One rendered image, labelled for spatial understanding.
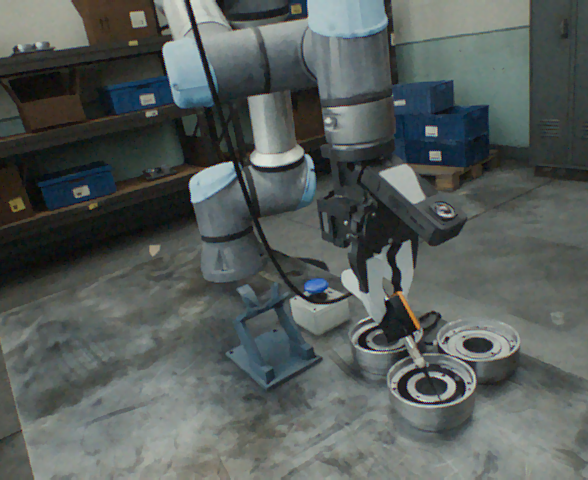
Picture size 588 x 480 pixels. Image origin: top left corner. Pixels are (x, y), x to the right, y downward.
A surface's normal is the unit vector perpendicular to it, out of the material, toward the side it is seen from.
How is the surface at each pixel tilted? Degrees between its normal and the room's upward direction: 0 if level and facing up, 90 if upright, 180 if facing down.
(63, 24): 90
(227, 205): 90
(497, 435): 0
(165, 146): 90
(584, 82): 90
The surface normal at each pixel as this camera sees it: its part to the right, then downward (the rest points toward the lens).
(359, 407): -0.16, -0.92
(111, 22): 0.48, 0.29
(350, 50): -0.15, 0.38
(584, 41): -0.82, 0.33
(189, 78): 0.22, 0.47
